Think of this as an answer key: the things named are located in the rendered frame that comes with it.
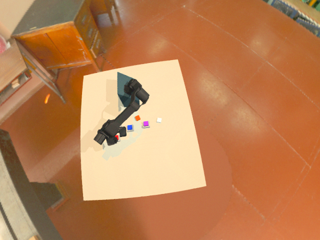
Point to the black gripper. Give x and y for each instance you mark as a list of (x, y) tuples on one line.
[(122, 131)]

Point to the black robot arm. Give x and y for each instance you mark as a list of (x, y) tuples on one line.
[(110, 128)]

